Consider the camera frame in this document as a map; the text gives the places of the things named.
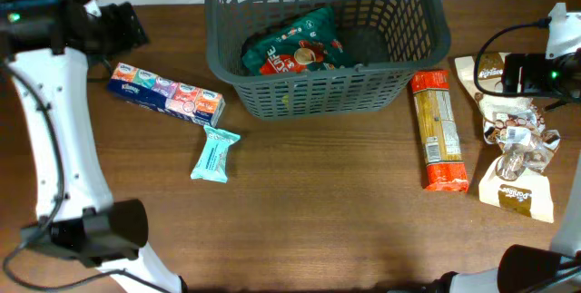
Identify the mint green wipes packet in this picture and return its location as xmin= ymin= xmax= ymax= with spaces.
xmin=190 ymin=125 xmax=241 ymax=183

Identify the red spaghetti pasta packet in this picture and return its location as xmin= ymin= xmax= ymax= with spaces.
xmin=410 ymin=70 xmax=469 ymax=192

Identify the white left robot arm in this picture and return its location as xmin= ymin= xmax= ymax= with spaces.
xmin=1 ymin=0 xmax=187 ymax=292

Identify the green Nescafe coffee bag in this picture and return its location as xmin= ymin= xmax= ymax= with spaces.
xmin=241 ymin=7 xmax=355 ymax=76

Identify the beige rice pouch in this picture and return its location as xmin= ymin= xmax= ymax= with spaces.
xmin=454 ymin=53 xmax=560 ymax=149

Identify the grey plastic mesh basket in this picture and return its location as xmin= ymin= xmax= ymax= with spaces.
xmin=205 ymin=0 xmax=450 ymax=120

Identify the Kleenex tissue multipack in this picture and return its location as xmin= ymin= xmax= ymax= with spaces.
xmin=107 ymin=63 xmax=226 ymax=127

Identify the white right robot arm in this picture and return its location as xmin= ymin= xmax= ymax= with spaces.
xmin=412 ymin=3 xmax=580 ymax=292

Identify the beige nut mix pouch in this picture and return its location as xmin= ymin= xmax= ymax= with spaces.
xmin=478 ymin=141 xmax=559 ymax=223

